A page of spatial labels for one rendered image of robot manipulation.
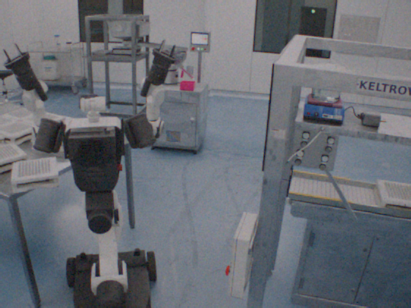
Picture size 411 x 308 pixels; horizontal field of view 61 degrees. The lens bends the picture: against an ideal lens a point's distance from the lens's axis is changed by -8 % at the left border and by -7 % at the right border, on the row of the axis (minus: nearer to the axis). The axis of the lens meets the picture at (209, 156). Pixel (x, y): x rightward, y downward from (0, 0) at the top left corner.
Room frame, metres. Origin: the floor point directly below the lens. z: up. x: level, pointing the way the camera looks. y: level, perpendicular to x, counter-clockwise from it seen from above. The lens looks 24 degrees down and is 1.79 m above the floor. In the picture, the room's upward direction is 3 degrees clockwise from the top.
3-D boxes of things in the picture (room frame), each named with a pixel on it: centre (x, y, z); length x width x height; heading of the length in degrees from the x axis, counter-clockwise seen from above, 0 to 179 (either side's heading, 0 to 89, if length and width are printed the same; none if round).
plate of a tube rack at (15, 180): (1.73, 0.95, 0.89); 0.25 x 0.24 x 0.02; 115
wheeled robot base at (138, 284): (1.64, 0.55, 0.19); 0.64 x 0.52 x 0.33; 14
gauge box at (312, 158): (1.70, -0.52, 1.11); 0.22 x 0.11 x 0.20; 75
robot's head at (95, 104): (1.63, 0.54, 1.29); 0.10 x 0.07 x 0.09; 104
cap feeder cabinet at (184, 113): (4.32, 0.40, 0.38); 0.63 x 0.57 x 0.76; 82
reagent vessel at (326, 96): (1.79, -0.56, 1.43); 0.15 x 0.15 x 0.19
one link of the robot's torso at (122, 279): (1.61, 0.55, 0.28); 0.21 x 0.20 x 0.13; 14
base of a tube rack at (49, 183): (1.73, 0.95, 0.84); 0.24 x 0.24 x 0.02; 25
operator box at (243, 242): (1.05, -0.14, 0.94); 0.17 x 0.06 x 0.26; 165
